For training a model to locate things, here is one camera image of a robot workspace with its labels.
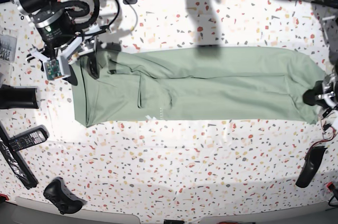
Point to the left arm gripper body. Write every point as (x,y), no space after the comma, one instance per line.
(323,94)

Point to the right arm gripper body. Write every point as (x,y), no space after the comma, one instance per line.
(56,62)

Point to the light green T-shirt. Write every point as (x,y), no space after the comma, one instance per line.
(196,84)

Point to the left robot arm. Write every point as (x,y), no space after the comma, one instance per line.
(329,26)

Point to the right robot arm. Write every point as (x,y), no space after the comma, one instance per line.
(68,29)

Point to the clear plastic parts box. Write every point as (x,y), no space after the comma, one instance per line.
(8,48)

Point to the black curved handheld device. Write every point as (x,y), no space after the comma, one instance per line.
(313,160)

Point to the black TV remote control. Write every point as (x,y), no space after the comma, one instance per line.
(32,137)

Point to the long black bar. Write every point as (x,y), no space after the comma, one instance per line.
(16,163)

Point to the black game controller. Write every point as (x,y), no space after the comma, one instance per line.
(55,193)

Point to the black cylindrical handle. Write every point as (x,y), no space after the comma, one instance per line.
(18,98)

